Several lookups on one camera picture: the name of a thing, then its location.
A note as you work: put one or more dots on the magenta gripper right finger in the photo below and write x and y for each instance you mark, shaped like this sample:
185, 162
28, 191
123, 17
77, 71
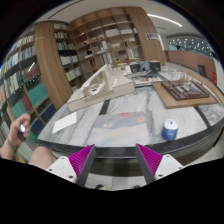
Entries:
149, 161

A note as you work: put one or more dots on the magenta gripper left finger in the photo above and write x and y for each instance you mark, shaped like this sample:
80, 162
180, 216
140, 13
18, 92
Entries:
81, 162

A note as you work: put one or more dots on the person's bare forearm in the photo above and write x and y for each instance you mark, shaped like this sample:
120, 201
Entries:
7, 150

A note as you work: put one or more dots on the blue and white computer mouse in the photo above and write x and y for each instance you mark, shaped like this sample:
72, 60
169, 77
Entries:
169, 131

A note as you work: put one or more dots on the pastel printed mouse pad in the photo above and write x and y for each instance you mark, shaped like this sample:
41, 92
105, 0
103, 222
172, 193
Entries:
120, 130

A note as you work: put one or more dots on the person's left hand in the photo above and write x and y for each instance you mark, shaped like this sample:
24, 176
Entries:
15, 128

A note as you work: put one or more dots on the person's bare knee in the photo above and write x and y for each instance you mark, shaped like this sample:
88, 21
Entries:
42, 158

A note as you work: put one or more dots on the white paper sheet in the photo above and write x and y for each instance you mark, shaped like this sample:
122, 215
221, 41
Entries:
65, 122

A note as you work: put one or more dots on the small black handheld device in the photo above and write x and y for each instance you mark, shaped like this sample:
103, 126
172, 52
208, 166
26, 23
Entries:
21, 133

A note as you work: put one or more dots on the brown architectural model on board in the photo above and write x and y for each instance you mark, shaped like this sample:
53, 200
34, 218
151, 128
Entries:
177, 94

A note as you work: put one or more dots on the white architectural model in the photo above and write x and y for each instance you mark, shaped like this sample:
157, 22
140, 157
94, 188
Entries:
105, 84

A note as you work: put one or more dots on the clear acrylic model case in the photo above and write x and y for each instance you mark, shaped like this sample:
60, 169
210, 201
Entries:
170, 73

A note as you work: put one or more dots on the grey small building model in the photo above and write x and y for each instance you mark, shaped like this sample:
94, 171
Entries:
146, 66

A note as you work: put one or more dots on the bookshelf filled with books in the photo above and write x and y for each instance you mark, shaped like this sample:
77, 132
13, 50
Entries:
37, 76

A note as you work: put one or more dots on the wooden open shelving unit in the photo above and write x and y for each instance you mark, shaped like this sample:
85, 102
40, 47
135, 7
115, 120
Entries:
117, 36

